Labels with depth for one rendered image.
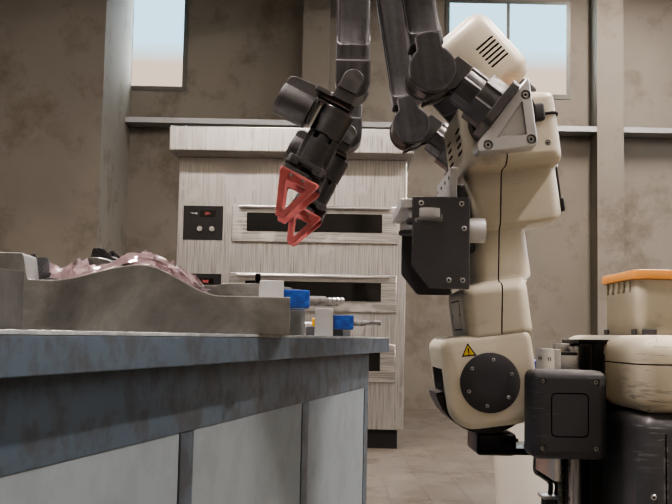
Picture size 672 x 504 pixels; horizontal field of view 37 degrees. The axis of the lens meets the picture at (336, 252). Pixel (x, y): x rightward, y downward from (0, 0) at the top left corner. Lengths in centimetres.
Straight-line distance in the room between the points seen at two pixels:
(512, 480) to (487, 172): 258
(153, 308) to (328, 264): 583
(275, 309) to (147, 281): 19
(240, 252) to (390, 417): 162
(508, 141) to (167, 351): 76
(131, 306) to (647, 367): 80
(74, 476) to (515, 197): 103
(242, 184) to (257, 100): 439
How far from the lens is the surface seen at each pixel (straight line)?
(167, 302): 145
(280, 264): 728
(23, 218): 1048
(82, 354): 94
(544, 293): 1161
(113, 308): 146
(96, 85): 1054
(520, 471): 420
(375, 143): 712
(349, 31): 168
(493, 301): 176
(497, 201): 180
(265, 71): 1176
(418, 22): 169
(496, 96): 166
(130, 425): 117
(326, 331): 194
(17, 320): 123
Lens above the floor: 80
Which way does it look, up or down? 5 degrees up
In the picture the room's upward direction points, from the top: 1 degrees clockwise
